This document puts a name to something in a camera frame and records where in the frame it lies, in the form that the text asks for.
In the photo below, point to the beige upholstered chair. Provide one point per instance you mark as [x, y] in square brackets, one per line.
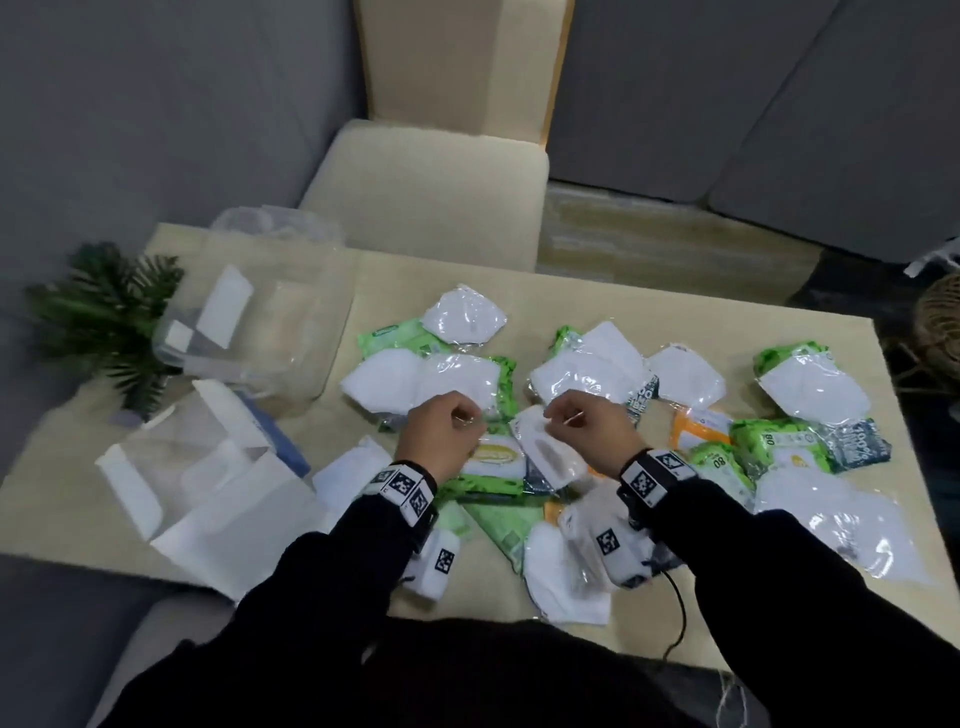
[435, 187]

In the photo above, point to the orange and white pack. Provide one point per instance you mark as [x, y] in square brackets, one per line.
[697, 429]

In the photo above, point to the white marker wristband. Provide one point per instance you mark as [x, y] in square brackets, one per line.
[651, 476]
[403, 486]

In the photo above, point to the person's right hand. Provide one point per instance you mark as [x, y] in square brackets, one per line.
[600, 439]

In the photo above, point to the person's right fingers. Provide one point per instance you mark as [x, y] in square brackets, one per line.
[562, 409]

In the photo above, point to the person's left forearm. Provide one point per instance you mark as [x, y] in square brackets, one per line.
[330, 577]

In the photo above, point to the person's right forearm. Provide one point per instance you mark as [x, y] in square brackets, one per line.
[780, 600]

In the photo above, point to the clear plastic bag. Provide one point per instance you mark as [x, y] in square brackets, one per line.
[277, 223]

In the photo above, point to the person's left fingers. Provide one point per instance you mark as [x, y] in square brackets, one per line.
[463, 409]

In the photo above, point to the clear plastic storage bin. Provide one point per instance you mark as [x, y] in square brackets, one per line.
[262, 330]

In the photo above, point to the white face mask packet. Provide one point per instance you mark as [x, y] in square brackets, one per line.
[551, 457]

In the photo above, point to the grey sofa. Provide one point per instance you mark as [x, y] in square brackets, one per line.
[750, 105]
[150, 120]

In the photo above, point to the clear lid with white latches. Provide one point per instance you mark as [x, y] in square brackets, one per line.
[180, 457]

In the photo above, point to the beige striped rug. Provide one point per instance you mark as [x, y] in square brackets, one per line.
[660, 240]

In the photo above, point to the green potted plant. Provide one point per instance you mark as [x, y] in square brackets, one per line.
[105, 315]

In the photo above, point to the grey wipe pack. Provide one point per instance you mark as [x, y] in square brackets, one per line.
[855, 444]
[643, 396]

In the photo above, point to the white paper sheet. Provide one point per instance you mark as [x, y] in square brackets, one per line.
[247, 532]

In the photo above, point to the person's left hand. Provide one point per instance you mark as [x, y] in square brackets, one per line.
[431, 442]

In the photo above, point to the white wrist camera unit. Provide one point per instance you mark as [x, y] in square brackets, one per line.
[611, 544]
[436, 564]

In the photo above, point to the person's black top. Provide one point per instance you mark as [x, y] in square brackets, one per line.
[450, 675]

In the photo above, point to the wicker basket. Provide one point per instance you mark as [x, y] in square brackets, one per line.
[937, 330]

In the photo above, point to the pile of white mask packets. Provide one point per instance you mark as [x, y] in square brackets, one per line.
[585, 371]

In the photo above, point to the pile of green wipe packs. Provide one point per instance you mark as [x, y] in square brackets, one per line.
[772, 442]

